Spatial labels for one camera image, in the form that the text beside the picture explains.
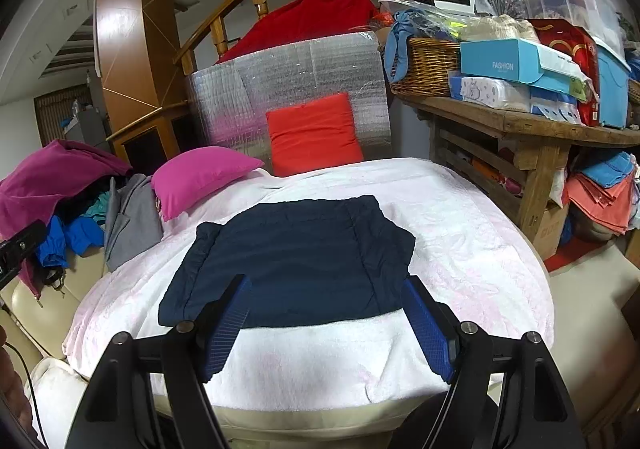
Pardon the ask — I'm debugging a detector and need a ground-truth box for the navy blue puffer jacket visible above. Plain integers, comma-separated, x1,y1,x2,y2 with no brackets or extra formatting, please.
158,196,416,329

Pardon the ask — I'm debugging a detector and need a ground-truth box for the magenta velvet garment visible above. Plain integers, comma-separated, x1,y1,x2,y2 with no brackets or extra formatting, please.
1,139,131,297

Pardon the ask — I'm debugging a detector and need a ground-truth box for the beige sofa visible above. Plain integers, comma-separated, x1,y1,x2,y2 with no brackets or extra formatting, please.
0,247,109,449

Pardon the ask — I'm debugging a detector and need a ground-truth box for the blue garment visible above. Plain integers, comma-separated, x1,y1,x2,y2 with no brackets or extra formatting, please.
36,215,104,268

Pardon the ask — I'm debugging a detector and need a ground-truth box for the grey garment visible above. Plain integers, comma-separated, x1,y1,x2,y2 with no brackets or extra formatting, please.
104,174,163,271

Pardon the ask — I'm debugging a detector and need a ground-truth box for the white pink bed blanket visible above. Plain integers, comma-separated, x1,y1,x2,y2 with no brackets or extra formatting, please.
62,156,557,413

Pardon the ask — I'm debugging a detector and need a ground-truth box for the magenta pillow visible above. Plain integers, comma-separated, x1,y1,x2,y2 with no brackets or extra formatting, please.
151,146,264,221

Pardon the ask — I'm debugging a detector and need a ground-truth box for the coral folded cloth stack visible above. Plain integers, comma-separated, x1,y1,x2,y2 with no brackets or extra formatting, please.
565,174,639,235

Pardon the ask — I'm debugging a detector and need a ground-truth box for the wooden side table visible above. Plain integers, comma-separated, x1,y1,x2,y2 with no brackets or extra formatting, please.
400,96,639,259

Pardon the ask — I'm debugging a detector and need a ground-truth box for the silver foil insulation panel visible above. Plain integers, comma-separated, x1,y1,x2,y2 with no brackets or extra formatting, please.
188,32,392,165

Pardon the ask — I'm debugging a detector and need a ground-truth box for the white patterned tissue pack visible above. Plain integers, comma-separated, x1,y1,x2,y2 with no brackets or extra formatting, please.
448,71,530,113

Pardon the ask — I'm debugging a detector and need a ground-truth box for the red orange pillow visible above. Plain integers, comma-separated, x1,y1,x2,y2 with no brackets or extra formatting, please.
266,93,363,177

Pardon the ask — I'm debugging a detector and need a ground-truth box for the blue plastic bin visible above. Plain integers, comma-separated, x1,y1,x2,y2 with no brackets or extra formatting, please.
597,44,630,130

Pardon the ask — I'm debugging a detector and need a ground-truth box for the light blue fashion box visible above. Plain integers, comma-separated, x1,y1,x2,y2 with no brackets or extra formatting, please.
460,39,590,100

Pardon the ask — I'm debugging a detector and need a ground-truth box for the wicker basket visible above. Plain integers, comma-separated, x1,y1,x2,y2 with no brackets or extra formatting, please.
390,38,460,97

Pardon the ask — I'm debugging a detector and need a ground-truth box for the red gift bag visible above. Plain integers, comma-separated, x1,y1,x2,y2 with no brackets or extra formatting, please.
529,18,601,128

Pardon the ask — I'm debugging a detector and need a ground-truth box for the blue cloth in basket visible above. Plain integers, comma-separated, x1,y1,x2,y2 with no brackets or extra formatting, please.
384,8,439,83

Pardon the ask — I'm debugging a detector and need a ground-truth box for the red cloth on railing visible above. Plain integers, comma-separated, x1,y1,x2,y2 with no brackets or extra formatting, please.
217,0,380,64

